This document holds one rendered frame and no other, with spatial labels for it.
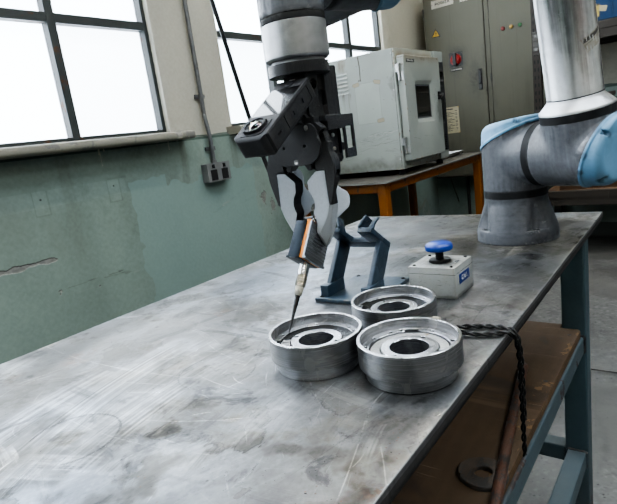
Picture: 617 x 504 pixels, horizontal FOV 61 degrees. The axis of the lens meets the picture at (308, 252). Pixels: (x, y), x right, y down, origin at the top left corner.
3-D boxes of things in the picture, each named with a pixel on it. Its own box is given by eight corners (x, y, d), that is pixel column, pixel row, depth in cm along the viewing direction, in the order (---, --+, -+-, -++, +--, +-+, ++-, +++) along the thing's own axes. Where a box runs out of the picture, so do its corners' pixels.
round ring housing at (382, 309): (338, 338, 65) (334, 307, 65) (382, 310, 73) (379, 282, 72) (413, 351, 59) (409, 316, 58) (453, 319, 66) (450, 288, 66)
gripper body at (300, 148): (360, 160, 65) (348, 59, 63) (321, 170, 58) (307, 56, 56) (310, 165, 70) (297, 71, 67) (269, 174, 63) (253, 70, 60)
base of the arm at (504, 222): (491, 228, 114) (488, 183, 112) (567, 228, 105) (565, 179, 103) (467, 245, 103) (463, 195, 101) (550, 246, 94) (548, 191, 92)
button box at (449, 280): (457, 299, 73) (454, 265, 72) (410, 296, 78) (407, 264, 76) (476, 282, 80) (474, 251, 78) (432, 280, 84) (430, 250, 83)
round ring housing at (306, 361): (269, 390, 54) (263, 353, 53) (276, 349, 65) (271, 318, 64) (370, 378, 54) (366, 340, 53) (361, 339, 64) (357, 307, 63)
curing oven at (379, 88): (417, 174, 273) (405, 43, 260) (321, 181, 310) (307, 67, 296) (459, 160, 321) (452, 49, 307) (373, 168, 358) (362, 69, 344)
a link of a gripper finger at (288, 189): (327, 236, 69) (325, 166, 66) (301, 248, 64) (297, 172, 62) (308, 234, 71) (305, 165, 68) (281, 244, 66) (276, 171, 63)
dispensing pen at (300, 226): (268, 327, 60) (301, 193, 64) (289, 335, 63) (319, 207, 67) (283, 329, 58) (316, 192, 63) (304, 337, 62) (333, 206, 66)
